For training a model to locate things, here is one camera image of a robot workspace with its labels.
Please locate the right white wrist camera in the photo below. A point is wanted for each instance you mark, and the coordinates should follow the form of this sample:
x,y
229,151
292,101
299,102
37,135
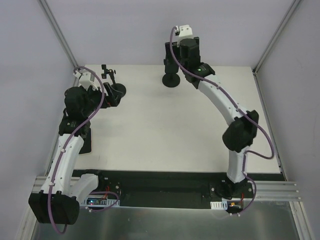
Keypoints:
x,y
183,32

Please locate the black phone stand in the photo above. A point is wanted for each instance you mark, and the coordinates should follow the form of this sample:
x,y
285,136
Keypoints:
x,y
111,73
170,78

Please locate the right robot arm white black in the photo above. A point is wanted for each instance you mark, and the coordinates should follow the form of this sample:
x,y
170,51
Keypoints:
x,y
241,123

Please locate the black smartphone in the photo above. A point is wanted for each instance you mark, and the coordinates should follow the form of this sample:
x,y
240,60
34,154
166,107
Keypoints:
x,y
171,56

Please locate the black phone cream case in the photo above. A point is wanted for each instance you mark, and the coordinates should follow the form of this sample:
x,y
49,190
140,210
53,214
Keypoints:
x,y
87,145

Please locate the aluminium frame post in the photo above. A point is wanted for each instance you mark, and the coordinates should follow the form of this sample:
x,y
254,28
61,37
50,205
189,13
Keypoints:
x,y
57,31
295,4

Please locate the aluminium rail right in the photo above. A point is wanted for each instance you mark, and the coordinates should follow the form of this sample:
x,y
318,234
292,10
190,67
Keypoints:
x,y
277,191

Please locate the right white cable duct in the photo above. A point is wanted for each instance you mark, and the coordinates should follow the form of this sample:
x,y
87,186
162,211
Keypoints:
x,y
219,205

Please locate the left aluminium frame post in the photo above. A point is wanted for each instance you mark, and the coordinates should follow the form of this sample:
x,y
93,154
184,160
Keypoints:
x,y
57,31

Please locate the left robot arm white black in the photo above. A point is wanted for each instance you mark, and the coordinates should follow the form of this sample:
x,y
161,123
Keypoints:
x,y
58,201

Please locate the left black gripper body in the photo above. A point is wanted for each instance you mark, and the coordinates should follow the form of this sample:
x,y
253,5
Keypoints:
x,y
107,92

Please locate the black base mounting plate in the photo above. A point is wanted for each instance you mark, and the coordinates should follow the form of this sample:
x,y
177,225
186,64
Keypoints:
x,y
160,189

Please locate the right aluminium frame post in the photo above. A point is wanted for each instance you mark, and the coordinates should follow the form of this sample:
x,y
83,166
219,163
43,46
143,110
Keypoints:
x,y
295,4

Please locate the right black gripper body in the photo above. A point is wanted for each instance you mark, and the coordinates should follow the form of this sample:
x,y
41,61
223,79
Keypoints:
x,y
169,54

